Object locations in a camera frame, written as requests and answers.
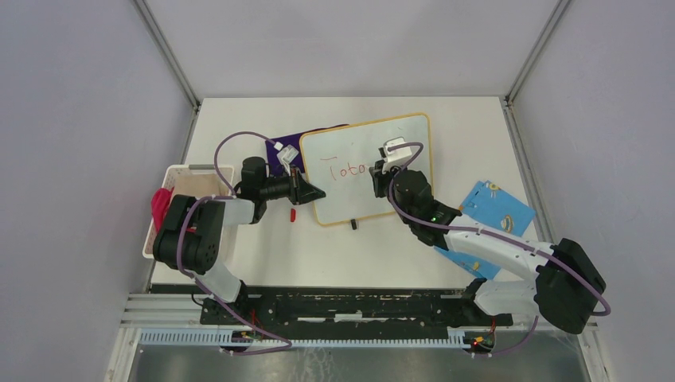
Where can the white plastic basket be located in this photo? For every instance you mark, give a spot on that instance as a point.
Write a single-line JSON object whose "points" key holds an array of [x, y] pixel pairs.
{"points": [[172, 173]]}

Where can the pink cloth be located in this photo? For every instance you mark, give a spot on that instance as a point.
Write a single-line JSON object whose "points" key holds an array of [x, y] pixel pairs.
{"points": [[159, 204]]}

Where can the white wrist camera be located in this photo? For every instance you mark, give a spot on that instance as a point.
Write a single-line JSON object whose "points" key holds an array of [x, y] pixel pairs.
{"points": [[395, 152], [285, 155]]}

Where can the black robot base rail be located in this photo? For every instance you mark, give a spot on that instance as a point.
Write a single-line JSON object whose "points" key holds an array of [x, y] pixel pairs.
{"points": [[336, 313]]}

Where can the aluminium corner post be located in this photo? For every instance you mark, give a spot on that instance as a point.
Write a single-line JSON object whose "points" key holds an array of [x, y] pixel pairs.
{"points": [[554, 18], [159, 38]]}

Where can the aluminium left corner post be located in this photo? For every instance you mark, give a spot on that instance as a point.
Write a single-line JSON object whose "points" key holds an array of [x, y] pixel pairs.
{"points": [[159, 38]]}

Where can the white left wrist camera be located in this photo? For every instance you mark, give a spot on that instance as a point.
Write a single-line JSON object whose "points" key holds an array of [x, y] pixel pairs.
{"points": [[285, 155]]}

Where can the beige folded cloth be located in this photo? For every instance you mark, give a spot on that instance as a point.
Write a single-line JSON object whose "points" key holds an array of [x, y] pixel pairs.
{"points": [[199, 185]]}

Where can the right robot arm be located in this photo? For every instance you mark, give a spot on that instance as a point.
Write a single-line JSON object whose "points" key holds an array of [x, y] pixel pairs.
{"points": [[557, 282]]}

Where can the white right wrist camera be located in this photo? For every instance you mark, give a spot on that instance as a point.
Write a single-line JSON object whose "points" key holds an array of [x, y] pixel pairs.
{"points": [[395, 152]]}

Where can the blue cartoon astronaut cloth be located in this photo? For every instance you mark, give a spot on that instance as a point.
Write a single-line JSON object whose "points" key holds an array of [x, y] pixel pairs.
{"points": [[489, 204]]}

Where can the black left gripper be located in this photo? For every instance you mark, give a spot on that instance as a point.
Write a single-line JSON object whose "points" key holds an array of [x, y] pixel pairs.
{"points": [[301, 192]]}

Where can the yellow framed whiteboard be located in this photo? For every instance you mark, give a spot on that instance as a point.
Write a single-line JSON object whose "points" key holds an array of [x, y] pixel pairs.
{"points": [[337, 161]]}

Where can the aluminium right corner post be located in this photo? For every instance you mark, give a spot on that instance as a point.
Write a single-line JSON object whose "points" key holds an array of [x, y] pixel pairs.
{"points": [[554, 18]]}

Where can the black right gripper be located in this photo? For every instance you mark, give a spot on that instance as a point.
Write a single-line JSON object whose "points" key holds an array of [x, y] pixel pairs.
{"points": [[380, 177]]}

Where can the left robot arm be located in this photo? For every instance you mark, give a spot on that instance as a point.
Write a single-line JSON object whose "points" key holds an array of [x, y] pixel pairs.
{"points": [[190, 236]]}

